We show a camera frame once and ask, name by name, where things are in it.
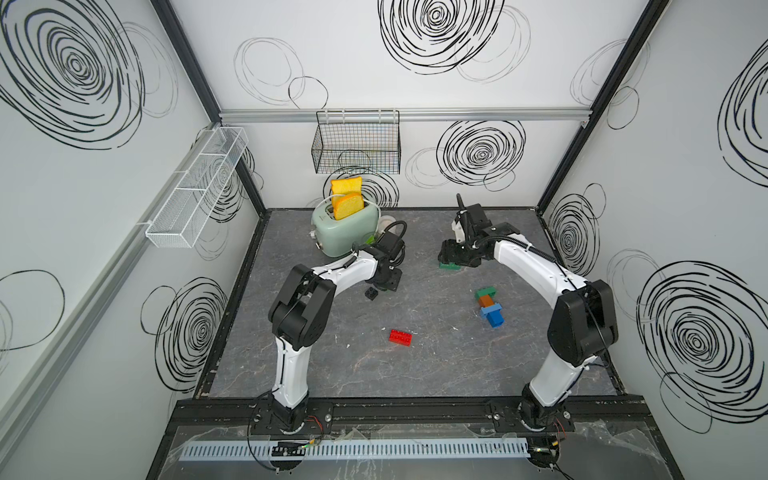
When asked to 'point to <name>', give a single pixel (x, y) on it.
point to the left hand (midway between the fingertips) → (387, 280)
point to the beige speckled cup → (384, 221)
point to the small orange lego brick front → (485, 301)
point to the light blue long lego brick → (495, 318)
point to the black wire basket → (357, 142)
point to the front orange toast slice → (348, 205)
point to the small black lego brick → (371, 293)
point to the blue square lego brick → (484, 311)
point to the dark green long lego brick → (484, 291)
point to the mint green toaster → (339, 237)
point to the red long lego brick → (400, 337)
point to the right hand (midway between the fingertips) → (448, 257)
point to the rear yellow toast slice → (342, 187)
